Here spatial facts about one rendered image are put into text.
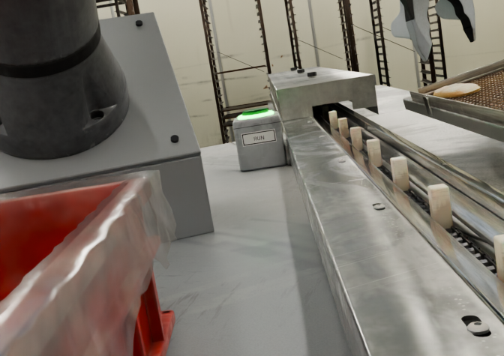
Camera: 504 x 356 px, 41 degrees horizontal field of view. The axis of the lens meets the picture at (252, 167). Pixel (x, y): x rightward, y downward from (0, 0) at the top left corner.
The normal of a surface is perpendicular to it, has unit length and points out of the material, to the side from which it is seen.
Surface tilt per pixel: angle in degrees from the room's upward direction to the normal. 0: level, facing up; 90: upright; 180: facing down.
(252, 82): 90
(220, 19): 90
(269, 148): 90
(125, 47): 40
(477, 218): 0
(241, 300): 0
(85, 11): 112
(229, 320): 0
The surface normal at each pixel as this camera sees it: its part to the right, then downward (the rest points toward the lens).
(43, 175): 0.04, -0.67
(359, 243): -0.16, -0.98
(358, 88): -0.01, 0.16
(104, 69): 0.95, -0.05
